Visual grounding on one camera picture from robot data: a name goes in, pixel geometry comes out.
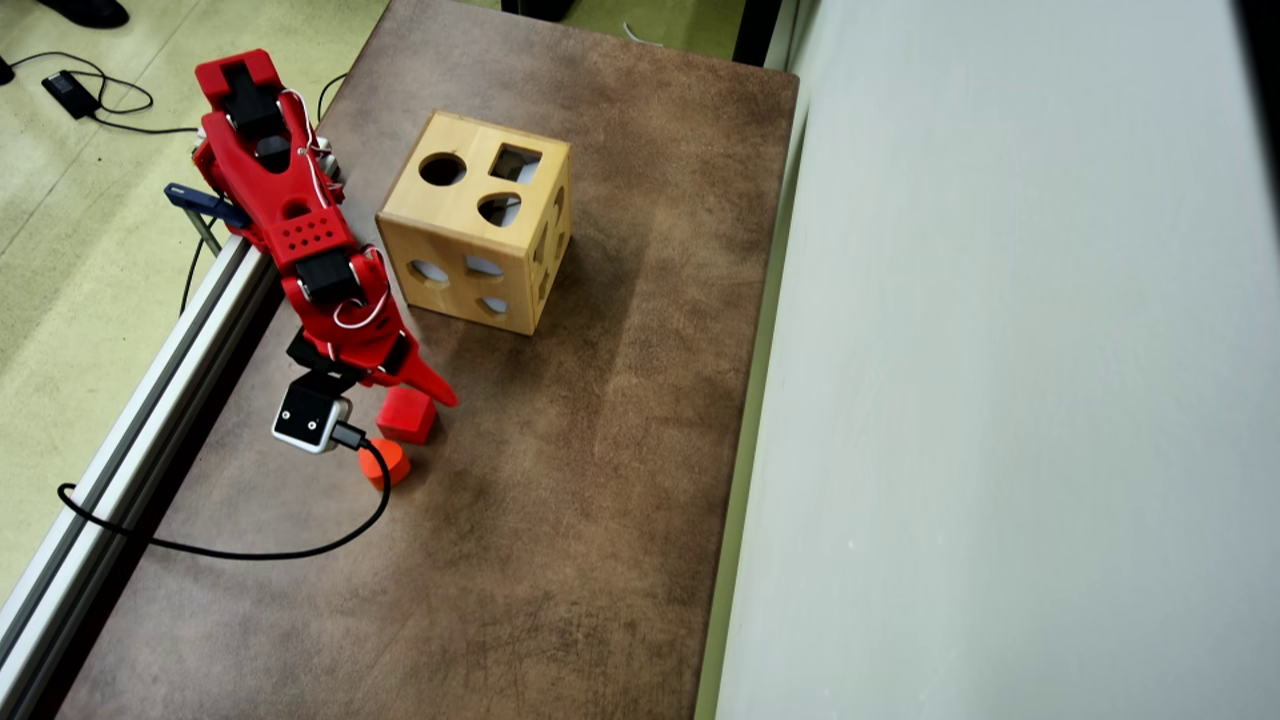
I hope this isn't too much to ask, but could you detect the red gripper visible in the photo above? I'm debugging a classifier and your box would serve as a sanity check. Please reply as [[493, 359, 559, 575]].
[[288, 290, 460, 409]]

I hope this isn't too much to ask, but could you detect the red cube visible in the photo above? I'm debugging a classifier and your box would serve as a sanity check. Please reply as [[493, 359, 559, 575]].
[[376, 386, 439, 446]]

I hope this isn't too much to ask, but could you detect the wooden shape sorter box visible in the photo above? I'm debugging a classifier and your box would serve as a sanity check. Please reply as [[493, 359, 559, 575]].
[[375, 109, 574, 337]]

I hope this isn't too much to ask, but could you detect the orange rounded triangle block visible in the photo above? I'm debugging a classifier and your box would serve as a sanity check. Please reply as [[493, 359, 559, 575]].
[[358, 438, 412, 493]]

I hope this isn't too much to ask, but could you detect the brown mat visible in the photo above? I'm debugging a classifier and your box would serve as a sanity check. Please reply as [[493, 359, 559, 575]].
[[55, 0, 801, 720]]

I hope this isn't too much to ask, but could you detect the blue clamp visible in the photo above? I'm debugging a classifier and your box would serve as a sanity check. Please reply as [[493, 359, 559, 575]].
[[164, 182, 251, 256]]

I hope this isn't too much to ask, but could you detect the black power adapter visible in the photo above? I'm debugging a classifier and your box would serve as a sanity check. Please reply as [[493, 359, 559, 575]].
[[41, 70, 101, 121]]

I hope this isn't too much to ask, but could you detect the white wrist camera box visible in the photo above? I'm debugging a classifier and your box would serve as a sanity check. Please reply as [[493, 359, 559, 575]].
[[271, 380, 353, 455]]

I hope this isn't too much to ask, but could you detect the black camera cable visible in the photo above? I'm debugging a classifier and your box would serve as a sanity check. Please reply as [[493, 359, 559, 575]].
[[57, 422, 393, 561]]

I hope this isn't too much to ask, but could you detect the black cable below rail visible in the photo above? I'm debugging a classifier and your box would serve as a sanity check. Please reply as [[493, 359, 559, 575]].
[[180, 238, 204, 316]]

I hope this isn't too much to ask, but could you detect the aluminium profile rail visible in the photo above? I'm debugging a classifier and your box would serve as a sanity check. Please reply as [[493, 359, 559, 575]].
[[0, 232, 286, 720]]

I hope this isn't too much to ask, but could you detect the thin black adapter cable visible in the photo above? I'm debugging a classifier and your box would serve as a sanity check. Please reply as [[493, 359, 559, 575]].
[[0, 50, 201, 136]]

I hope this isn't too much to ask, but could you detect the dark vertical post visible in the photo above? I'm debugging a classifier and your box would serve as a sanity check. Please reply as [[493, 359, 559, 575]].
[[733, 0, 783, 67]]

